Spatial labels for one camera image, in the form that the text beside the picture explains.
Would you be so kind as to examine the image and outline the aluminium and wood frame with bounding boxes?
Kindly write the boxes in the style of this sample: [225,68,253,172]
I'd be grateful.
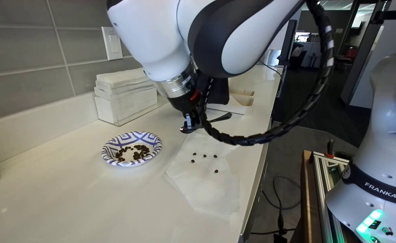
[301,149,353,243]

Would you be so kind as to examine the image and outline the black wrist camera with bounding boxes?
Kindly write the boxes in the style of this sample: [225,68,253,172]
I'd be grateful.
[205,76,231,105]

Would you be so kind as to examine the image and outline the beige compartment tray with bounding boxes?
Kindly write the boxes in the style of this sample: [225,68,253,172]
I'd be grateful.
[205,87,255,116]

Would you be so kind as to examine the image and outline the large white wall sign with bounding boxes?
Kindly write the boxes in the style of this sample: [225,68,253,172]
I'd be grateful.
[100,26,124,61]

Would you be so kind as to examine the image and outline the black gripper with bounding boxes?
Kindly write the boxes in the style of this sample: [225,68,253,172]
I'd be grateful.
[165,73,208,134]

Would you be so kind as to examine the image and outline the coffee bean pile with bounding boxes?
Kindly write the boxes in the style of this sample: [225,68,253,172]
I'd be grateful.
[113,143,151,164]

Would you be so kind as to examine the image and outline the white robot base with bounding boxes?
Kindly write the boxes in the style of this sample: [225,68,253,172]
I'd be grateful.
[324,51,396,243]

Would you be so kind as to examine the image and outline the blue patterned paper bowl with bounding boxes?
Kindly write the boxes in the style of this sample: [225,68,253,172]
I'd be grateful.
[100,130,163,169]

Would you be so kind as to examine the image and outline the white tissue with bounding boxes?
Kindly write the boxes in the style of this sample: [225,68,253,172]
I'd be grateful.
[163,130,244,218]

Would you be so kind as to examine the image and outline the black floor cables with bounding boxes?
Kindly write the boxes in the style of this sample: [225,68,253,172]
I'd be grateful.
[250,174,303,243]

